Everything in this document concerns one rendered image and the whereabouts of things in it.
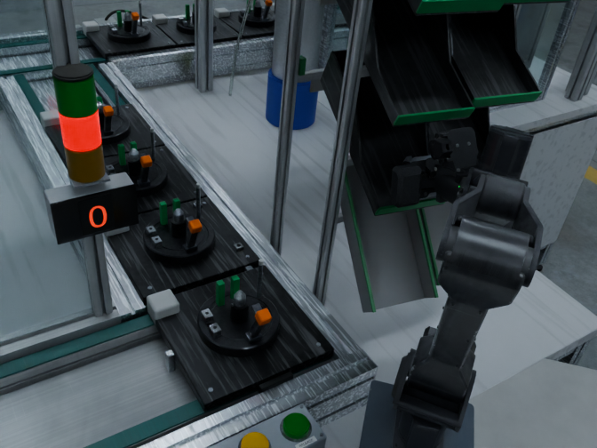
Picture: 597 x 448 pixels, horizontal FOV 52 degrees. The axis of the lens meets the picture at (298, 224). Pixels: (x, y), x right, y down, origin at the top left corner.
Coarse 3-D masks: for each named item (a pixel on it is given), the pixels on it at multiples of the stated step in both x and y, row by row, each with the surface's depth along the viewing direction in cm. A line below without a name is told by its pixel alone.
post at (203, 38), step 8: (200, 0) 183; (208, 0) 185; (200, 8) 185; (208, 8) 186; (200, 16) 186; (208, 16) 187; (200, 24) 188; (208, 24) 189; (200, 32) 189; (208, 32) 190; (200, 40) 191; (208, 40) 192; (200, 48) 192; (208, 48) 194; (200, 56) 194; (208, 56) 195; (200, 64) 195; (208, 64) 197; (200, 72) 197; (208, 72) 198; (200, 80) 199; (208, 80) 200; (200, 88) 200; (208, 88) 202
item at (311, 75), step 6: (306, 72) 109; (312, 72) 110; (318, 72) 110; (366, 72) 93; (300, 78) 109; (306, 78) 110; (312, 78) 110; (318, 78) 111; (348, 156) 103; (348, 162) 102
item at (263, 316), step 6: (252, 306) 96; (258, 306) 96; (258, 312) 94; (264, 312) 94; (258, 318) 94; (264, 318) 94; (270, 318) 94; (258, 324) 96; (264, 324) 97; (252, 330) 98; (258, 330) 98; (252, 336) 99
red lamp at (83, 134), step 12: (60, 120) 80; (72, 120) 79; (84, 120) 80; (96, 120) 81; (72, 132) 80; (84, 132) 80; (96, 132) 82; (72, 144) 81; (84, 144) 81; (96, 144) 83
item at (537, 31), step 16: (336, 16) 202; (528, 16) 193; (544, 16) 197; (560, 16) 202; (336, 32) 205; (528, 32) 197; (544, 32) 202; (336, 48) 207; (528, 48) 202; (544, 48) 207; (528, 64) 207; (544, 64) 212
